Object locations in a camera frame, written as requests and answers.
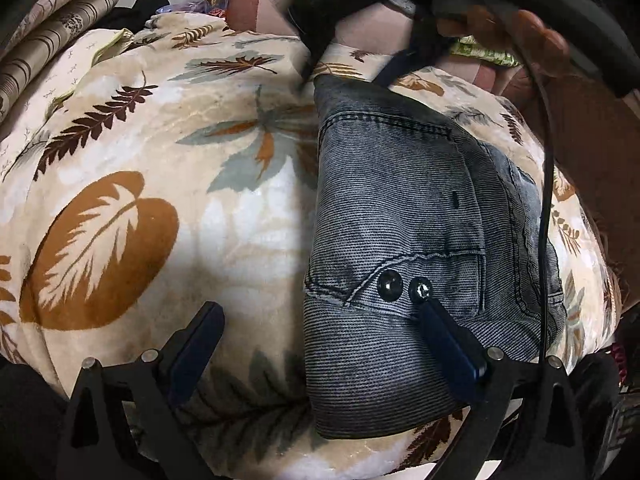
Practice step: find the blue denim pants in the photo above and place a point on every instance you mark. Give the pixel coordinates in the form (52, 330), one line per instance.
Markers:
(412, 207)

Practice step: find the person's right hand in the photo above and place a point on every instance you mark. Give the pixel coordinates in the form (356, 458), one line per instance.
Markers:
(521, 32)

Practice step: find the black garment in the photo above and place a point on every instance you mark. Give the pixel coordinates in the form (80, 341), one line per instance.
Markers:
(132, 19)

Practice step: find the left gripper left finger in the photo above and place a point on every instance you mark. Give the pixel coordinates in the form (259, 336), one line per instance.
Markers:
(122, 423)

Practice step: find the leaf patterned beige blanket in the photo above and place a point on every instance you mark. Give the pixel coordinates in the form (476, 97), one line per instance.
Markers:
(181, 171)

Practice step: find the cream embroidered sheet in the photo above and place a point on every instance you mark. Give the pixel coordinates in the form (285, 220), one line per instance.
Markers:
(24, 131)

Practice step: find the striped brown rolled mattress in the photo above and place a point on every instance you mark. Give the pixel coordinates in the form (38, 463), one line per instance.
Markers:
(38, 48)

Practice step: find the pink maroon bolster cushion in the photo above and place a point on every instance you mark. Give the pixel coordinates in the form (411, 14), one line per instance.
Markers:
(378, 29)

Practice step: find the green white patterned quilt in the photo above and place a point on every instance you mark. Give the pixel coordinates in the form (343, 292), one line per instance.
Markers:
(468, 47)

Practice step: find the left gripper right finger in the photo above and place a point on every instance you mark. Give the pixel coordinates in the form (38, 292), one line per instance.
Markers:
(528, 409)

